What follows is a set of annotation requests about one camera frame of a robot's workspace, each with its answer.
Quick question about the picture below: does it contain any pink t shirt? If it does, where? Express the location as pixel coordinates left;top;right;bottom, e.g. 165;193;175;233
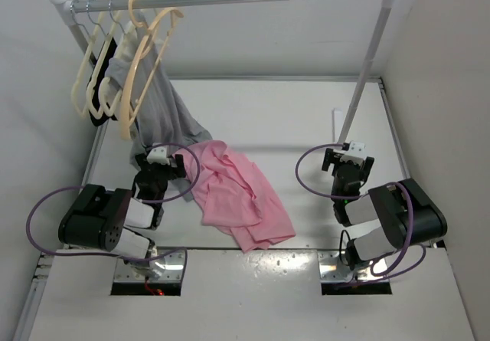
176;140;296;253

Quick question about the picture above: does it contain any beige plastic hanger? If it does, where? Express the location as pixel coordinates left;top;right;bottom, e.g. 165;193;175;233
119;0;185;140

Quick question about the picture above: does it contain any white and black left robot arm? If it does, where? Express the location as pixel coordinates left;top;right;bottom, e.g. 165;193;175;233
58;154;186;262

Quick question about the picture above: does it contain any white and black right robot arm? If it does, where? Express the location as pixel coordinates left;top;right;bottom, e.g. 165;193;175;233
322;145;448;270

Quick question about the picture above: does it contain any grey shirt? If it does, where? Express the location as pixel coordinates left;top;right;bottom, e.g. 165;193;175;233
105;11;214;202

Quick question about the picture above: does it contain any cream hanger with grey shirt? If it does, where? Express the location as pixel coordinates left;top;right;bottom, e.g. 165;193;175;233
99;21;138;118

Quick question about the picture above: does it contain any cream hanger with black garment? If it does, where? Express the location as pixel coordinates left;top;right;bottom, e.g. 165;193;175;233
86;0;119;120

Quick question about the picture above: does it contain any cream hanger far left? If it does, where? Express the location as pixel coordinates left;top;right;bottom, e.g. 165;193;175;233
70;0;106;119

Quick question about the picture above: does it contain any white clothes rack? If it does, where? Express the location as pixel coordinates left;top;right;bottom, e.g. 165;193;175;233
50;0;395;143

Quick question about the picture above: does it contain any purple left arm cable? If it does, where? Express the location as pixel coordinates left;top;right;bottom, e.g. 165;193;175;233
25;143;201;277

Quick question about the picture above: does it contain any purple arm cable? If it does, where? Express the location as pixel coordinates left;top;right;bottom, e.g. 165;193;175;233
25;143;201;277
295;143;427;280

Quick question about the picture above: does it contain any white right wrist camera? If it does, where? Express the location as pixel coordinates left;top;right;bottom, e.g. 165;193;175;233
340;141;367;166

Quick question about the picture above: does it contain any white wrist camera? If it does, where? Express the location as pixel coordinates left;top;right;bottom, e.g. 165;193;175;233
147;146;171;166
340;141;367;166

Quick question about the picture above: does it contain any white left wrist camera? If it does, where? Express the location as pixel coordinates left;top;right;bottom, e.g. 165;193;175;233
147;146;171;166

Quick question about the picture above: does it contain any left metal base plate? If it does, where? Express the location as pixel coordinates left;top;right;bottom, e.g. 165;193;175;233
113;247;188;284

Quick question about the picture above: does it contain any metal base plate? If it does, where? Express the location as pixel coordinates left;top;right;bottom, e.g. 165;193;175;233
113;247;188;284
316;250;387;285

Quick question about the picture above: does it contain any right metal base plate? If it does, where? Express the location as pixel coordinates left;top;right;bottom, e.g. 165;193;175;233
316;250;387;285

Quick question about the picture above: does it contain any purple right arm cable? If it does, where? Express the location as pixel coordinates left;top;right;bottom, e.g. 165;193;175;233
295;143;427;280

